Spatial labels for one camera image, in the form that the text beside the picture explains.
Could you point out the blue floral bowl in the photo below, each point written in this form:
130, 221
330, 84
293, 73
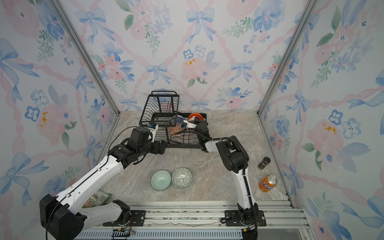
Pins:
177, 120

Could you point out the black wire dish rack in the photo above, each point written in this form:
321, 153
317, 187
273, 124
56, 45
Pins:
160, 107

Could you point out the orange bowl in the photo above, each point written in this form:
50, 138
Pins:
196, 114

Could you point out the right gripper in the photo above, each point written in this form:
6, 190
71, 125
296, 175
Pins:
199, 123

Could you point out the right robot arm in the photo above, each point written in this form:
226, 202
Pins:
235, 159

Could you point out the pale green bowl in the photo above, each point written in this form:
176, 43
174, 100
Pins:
161, 180

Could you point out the green white patterned bowl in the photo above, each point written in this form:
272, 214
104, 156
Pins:
182, 178

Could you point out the white brown patterned bowl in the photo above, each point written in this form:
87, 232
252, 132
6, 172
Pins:
193, 119

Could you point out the red white patterned bowl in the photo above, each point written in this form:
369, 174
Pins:
176, 131

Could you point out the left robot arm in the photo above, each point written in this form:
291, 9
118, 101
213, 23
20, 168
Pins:
63, 215

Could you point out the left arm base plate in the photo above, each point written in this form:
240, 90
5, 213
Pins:
133, 218

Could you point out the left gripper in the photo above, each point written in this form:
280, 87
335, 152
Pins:
157, 149

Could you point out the dark cap spice bottle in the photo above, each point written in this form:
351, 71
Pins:
264, 162

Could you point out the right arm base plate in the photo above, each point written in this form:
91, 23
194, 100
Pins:
244, 219

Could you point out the green packet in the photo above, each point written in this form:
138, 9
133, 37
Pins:
99, 198

